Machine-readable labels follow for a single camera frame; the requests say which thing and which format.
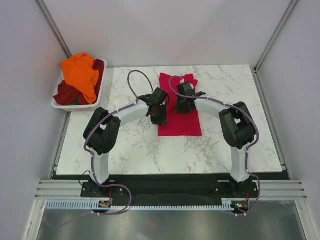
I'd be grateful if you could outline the pink red t shirt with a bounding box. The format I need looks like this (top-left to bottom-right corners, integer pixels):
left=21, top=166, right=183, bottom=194
left=158, top=72, right=202, bottom=137

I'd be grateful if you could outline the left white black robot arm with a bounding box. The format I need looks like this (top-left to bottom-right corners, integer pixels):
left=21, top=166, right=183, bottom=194
left=81, top=88, right=170, bottom=198

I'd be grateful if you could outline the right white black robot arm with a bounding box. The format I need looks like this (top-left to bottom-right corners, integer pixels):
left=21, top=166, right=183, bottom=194
left=176, top=82, right=259, bottom=199

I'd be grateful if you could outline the white plastic bin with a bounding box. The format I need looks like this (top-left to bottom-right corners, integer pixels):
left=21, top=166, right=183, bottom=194
left=51, top=58, right=108, bottom=112

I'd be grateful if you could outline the green garment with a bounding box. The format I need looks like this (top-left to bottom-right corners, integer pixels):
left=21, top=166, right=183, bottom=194
left=71, top=95, right=80, bottom=106

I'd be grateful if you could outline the orange t shirt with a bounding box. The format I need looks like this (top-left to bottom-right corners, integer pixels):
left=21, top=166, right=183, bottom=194
left=60, top=53, right=100, bottom=104

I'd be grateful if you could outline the dark red t shirt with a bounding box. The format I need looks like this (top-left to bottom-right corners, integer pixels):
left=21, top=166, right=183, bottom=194
left=53, top=59, right=104, bottom=106

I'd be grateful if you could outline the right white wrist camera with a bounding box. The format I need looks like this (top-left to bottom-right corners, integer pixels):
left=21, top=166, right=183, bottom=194
left=180, top=78, right=195, bottom=90

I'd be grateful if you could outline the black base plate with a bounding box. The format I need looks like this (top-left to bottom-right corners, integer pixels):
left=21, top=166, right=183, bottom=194
left=80, top=172, right=260, bottom=207

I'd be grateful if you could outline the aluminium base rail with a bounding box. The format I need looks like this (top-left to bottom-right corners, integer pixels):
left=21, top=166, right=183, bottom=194
left=35, top=180, right=307, bottom=200

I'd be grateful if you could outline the white slotted cable duct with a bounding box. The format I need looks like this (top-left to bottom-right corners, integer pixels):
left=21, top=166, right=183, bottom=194
left=45, top=199, right=235, bottom=211

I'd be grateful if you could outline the right aluminium frame post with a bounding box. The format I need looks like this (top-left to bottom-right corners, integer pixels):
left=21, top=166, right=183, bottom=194
left=251, top=0, right=300, bottom=75

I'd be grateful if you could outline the aluminium frame post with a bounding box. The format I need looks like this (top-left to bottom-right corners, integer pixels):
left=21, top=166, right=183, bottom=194
left=251, top=0, right=300, bottom=75
left=34, top=0, right=72, bottom=58

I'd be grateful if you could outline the left aluminium frame post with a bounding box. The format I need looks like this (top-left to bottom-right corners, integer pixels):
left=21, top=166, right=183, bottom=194
left=34, top=0, right=72, bottom=58

